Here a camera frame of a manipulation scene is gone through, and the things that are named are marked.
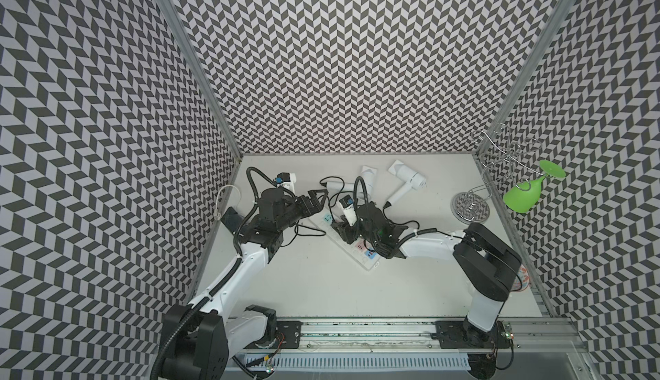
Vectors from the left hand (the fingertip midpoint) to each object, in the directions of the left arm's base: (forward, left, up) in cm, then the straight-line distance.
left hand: (319, 196), depth 80 cm
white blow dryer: (+23, -17, -16) cm, 33 cm away
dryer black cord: (+13, -5, -17) cm, 23 cm away
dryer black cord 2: (+8, -25, -18) cm, 32 cm away
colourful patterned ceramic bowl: (-20, -64, -17) cm, 69 cm away
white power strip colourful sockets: (-11, -14, -17) cm, 25 cm away
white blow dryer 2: (+19, -35, -14) cm, 42 cm away
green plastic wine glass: (-2, -63, +3) cm, 63 cm away
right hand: (-3, -6, -12) cm, 14 cm away
